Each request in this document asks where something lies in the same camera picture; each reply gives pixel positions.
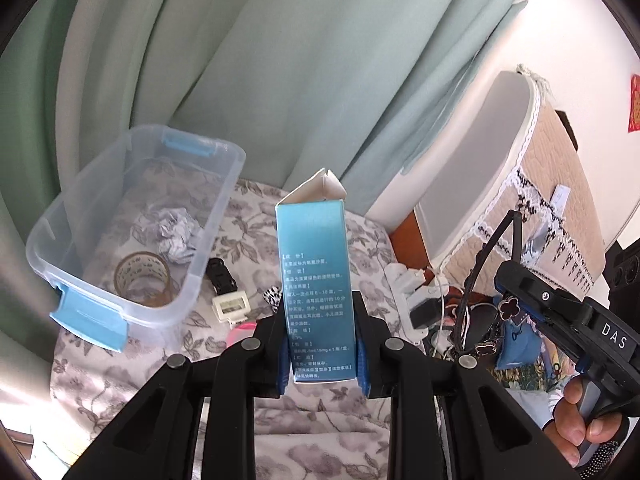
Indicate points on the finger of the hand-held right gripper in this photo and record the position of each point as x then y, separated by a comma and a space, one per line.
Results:
525, 285

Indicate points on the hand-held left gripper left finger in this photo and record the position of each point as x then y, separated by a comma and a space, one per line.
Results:
282, 371

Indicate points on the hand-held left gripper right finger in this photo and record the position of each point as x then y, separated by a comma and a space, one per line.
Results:
362, 371

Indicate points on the round pink mirror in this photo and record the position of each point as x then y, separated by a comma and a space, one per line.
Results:
240, 334

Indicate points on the blue medicine box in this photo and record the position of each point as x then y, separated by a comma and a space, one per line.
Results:
315, 260

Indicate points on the clear plastic container blue latches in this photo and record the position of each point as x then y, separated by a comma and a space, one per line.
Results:
210, 240

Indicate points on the person's right hand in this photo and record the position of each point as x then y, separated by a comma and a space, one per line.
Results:
570, 425

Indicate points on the blue pouch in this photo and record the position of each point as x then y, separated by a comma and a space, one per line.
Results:
517, 347

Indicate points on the black speaker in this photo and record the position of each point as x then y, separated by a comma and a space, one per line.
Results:
625, 272

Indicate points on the grey floral blanket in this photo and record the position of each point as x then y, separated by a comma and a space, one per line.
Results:
320, 435

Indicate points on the white power strip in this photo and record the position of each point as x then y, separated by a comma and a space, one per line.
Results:
400, 305

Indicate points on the black power adapter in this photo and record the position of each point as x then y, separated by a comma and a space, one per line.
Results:
426, 312

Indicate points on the dark floral cloth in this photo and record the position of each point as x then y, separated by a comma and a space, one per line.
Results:
525, 380

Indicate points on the beige quilted lace cover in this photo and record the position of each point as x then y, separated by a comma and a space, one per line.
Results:
555, 170

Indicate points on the brown wooden board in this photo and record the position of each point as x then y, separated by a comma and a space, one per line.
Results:
407, 240

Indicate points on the white appliance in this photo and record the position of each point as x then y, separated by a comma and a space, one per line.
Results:
475, 160

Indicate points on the crumpled white paper ball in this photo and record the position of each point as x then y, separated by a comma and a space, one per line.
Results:
172, 232

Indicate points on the brown tape roll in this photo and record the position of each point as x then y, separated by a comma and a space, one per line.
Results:
125, 280

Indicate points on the pale green curtain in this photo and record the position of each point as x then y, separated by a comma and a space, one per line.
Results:
250, 60

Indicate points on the red wall decoration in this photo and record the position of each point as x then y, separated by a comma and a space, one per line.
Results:
636, 105

